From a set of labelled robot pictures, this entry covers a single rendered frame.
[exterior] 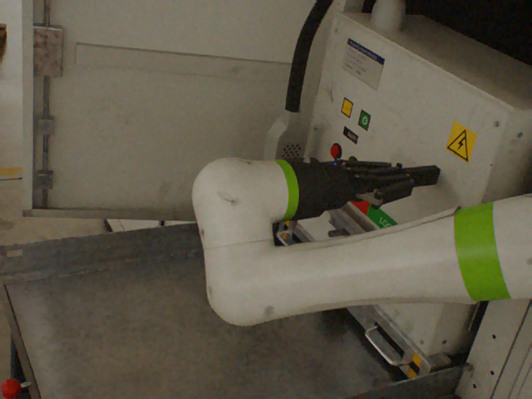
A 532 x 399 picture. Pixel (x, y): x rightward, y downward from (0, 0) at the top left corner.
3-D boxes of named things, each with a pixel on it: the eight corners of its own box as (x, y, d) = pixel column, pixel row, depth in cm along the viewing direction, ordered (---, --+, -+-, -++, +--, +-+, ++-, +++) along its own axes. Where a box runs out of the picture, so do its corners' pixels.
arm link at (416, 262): (467, 206, 92) (450, 205, 82) (485, 298, 91) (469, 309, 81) (224, 248, 108) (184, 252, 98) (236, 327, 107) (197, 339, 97)
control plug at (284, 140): (266, 203, 149) (281, 126, 141) (256, 192, 152) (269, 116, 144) (298, 199, 153) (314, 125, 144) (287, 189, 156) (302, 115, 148)
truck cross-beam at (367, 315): (421, 392, 126) (431, 366, 123) (277, 232, 166) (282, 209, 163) (443, 386, 129) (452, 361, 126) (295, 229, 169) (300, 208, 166)
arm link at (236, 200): (204, 152, 94) (175, 168, 104) (218, 245, 93) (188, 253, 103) (294, 145, 101) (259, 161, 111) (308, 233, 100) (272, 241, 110)
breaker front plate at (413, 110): (419, 362, 126) (506, 111, 104) (287, 222, 162) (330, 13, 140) (425, 361, 127) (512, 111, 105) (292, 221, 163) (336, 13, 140)
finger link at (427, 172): (405, 169, 115) (407, 172, 115) (438, 166, 119) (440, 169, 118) (400, 186, 117) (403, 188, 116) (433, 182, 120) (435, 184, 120)
